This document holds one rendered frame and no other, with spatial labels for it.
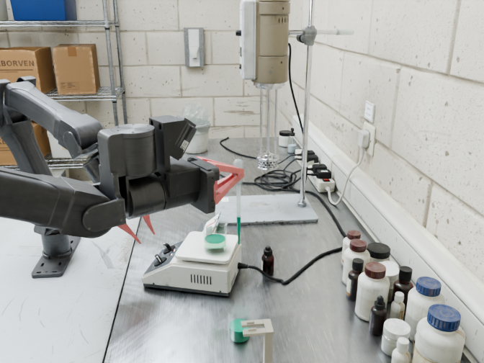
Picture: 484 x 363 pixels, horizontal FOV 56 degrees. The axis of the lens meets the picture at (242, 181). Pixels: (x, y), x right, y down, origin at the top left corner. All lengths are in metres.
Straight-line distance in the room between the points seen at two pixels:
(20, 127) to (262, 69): 0.61
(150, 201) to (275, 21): 0.73
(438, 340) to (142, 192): 0.50
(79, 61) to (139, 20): 0.54
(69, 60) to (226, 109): 1.11
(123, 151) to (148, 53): 2.73
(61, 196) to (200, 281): 0.48
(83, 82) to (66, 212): 2.48
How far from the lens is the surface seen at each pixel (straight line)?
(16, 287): 1.15
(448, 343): 0.80
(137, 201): 0.63
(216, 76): 3.32
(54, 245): 1.19
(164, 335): 0.92
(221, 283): 0.98
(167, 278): 1.02
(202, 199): 0.67
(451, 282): 0.95
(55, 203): 0.58
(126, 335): 0.93
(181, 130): 0.64
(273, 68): 1.24
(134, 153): 0.61
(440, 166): 1.04
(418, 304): 0.90
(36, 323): 1.02
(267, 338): 0.73
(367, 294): 0.93
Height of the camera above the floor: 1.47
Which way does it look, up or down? 20 degrees down
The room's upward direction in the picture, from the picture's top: straight up
